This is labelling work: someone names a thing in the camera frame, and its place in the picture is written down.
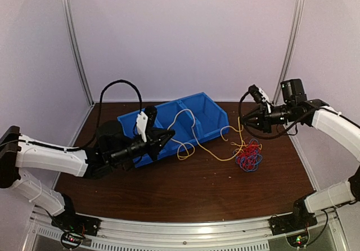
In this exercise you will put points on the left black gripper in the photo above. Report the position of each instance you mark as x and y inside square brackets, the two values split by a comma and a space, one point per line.
[156, 143]

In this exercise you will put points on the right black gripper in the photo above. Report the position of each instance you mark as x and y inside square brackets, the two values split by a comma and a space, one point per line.
[263, 121]

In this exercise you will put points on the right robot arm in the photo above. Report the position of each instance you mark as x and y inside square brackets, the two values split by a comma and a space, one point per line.
[298, 109]

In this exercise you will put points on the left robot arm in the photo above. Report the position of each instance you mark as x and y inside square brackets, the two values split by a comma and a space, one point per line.
[112, 149]

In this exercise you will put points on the blue three-compartment bin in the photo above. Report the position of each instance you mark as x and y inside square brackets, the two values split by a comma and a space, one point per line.
[194, 118]

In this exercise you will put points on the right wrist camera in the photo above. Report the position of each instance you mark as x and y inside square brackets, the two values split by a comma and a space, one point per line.
[260, 97]

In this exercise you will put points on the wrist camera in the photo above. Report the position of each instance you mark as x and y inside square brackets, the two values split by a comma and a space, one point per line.
[145, 119]
[260, 97]

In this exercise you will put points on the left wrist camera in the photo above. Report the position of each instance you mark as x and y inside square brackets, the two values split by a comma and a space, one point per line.
[145, 119]

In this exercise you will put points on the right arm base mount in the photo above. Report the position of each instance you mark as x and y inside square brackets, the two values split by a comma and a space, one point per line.
[296, 230]

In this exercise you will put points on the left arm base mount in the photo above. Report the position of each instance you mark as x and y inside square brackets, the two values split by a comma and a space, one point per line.
[77, 232]

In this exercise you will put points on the right aluminium frame post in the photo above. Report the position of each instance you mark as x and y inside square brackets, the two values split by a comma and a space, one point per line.
[290, 48]

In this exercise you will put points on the aluminium frame post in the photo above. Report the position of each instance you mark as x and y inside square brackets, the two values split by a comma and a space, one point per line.
[76, 52]
[290, 48]

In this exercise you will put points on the aluminium front rail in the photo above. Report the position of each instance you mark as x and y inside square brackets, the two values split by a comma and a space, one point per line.
[246, 234]

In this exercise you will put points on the left aluminium frame post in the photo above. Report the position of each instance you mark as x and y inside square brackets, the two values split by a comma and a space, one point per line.
[76, 52]

